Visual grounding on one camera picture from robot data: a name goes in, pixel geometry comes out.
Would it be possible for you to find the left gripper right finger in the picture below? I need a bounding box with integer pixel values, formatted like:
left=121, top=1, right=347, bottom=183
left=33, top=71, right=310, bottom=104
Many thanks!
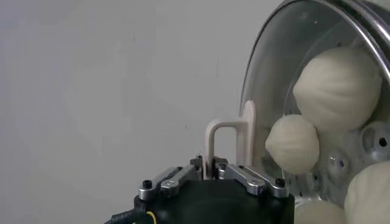
left=212, top=156, right=290, bottom=199

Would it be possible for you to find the glass lid with cream handle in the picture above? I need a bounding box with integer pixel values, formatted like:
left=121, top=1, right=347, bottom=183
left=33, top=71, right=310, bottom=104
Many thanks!
left=204, top=0, right=390, bottom=208

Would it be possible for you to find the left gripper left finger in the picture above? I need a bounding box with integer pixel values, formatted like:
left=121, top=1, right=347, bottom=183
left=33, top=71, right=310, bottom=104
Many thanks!
left=138, top=155, right=205, bottom=202

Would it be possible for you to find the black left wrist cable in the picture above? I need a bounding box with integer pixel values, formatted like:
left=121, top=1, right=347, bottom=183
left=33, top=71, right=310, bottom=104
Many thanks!
left=103, top=206, right=158, bottom=224

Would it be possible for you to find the white steamed baozi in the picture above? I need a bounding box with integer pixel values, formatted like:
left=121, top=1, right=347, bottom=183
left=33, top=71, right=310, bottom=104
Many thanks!
left=264, top=114, right=321, bottom=175
left=344, top=160, right=390, bottom=224
left=292, top=46, right=383, bottom=132
left=294, top=199, right=347, bottom=224

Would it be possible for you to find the stainless steel steamer basket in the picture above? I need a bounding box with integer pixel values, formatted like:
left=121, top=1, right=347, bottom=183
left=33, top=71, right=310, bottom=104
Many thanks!
left=283, top=0, right=390, bottom=224

